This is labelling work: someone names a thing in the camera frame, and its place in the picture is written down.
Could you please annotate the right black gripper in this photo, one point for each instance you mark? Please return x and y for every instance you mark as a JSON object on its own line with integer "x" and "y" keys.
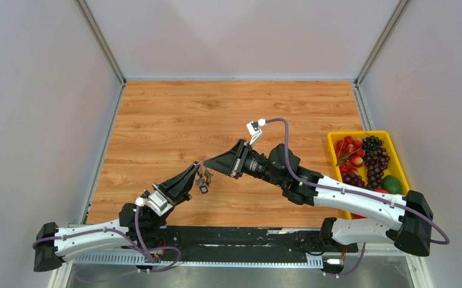
{"x": 231, "y": 162}

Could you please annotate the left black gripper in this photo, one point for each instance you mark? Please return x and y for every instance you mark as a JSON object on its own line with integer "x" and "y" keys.
{"x": 176, "y": 189}

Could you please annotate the keyring with key bunch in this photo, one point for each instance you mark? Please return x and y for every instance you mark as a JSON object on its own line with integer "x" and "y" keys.
{"x": 203, "y": 179}

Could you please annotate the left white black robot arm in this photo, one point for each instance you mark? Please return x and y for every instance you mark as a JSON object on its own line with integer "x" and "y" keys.
{"x": 137, "y": 226}

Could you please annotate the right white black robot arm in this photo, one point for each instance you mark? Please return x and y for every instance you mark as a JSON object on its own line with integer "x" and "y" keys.
{"x": 404, "y": 221}

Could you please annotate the red cherries bunch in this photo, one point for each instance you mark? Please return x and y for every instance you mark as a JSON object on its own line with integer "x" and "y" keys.
{"x": 350, "y": 154}

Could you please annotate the dark red grapes bunch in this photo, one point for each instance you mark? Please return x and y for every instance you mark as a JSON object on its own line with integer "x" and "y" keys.
{"x": 353, "y": 179}

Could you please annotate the dark purple grapes bunch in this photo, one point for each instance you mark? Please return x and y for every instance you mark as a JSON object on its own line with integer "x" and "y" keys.
{"x": 376, "y": 161}

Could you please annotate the red apple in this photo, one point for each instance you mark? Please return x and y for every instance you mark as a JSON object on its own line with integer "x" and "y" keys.
{"x": 380, "y": 190}

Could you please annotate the yellow plastic tray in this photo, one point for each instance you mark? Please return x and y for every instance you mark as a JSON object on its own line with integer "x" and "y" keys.
{"x": 394, "y": 168}

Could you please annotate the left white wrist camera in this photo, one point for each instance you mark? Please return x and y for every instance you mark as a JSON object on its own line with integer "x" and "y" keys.
{"x": 156, "y": 202}

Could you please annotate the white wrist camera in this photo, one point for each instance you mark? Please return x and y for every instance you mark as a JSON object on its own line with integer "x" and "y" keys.
{"x": 156, "y": 202}
{"x": 255, "y": 130}

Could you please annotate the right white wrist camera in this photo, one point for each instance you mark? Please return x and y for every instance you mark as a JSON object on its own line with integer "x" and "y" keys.
{"x": 255, "y": 130}

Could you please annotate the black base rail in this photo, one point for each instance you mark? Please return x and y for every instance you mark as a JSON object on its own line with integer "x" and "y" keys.
{"x": 244, "y": 244}

